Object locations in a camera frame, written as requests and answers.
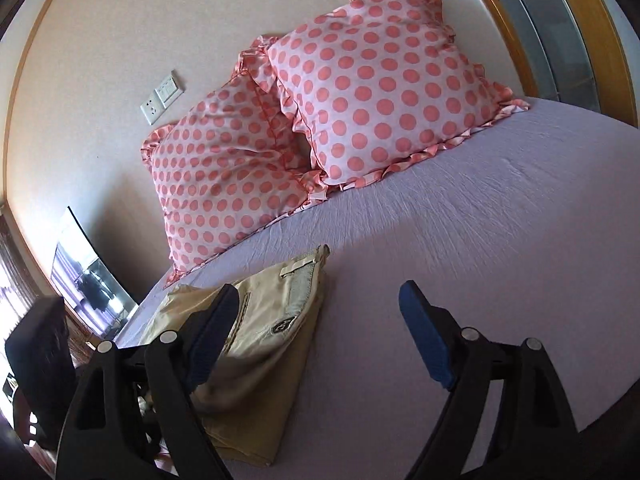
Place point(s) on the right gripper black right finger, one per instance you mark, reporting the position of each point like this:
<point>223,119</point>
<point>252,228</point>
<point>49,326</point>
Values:
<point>535,435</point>

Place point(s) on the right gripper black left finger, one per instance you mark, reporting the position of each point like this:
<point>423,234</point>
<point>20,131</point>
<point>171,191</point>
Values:
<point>103,435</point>

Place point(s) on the pink polka dot pillow near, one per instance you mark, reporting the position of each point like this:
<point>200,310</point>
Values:
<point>230,167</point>

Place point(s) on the white wall light switch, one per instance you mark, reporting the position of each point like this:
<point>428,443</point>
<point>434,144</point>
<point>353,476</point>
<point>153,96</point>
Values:
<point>169,90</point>

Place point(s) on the pink polka dot pillow far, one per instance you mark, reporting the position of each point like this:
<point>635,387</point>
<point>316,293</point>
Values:
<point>376,86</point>

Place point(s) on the black flat screen television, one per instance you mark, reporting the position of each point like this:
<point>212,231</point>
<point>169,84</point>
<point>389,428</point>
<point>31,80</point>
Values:
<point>86,283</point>

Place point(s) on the lavender bed sheet mattress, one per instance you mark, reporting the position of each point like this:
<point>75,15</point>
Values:
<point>530,228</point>

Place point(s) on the khaki tan pants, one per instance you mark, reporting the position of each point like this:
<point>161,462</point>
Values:
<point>246,399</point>

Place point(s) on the pink polka dot pillow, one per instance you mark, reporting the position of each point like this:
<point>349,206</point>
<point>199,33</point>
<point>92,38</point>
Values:
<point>376,86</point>
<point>230,167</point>

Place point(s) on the white wall power socket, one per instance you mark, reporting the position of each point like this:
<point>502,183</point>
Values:
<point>152,108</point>

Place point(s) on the wooden headboard with glass panel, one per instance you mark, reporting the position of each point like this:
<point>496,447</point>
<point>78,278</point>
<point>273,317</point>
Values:
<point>579,52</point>

